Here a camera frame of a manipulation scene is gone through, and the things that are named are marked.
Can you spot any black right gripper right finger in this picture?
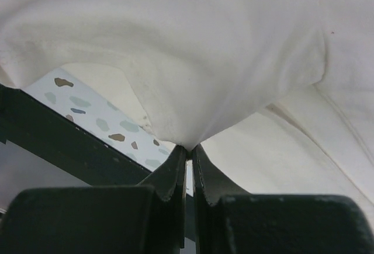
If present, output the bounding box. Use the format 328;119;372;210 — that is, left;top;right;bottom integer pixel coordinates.
191;146;373;253

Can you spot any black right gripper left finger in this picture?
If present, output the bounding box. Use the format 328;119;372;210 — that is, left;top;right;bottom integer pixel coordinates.
1;146;186;253

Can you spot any cream white t-shirt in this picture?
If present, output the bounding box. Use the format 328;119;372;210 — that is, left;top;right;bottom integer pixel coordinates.
1;0;373;213

